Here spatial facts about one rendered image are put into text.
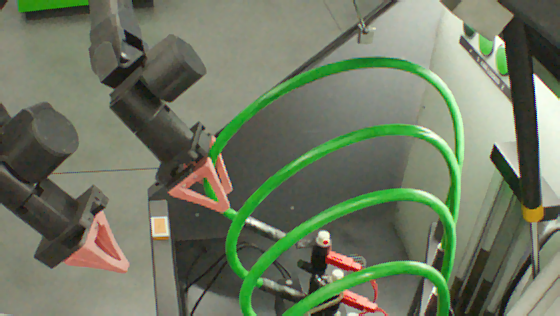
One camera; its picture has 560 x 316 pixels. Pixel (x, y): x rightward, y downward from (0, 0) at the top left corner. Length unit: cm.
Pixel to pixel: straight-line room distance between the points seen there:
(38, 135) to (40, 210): 10
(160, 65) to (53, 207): 22
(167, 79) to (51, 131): 18
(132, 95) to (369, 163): 65
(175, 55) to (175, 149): 12
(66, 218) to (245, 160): 58
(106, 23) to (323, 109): 49
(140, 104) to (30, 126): 18
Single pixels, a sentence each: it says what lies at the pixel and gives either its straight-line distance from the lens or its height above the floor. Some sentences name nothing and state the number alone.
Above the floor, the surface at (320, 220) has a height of 132.
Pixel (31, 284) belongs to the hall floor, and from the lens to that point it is 245.
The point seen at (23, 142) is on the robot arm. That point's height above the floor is 141.
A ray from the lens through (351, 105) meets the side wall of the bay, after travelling 121.
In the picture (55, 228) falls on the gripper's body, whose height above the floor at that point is 130.
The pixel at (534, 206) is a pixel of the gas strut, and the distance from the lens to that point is 55.
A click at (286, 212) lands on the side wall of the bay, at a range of 135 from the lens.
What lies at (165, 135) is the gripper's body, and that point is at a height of 132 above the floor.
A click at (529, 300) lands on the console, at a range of 58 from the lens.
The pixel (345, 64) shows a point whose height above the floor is 142.
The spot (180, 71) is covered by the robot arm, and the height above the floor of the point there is 141.
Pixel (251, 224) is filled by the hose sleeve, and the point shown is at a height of 117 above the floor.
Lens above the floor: 179
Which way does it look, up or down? 38 degrees down
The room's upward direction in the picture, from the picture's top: 5 degrees clockwise
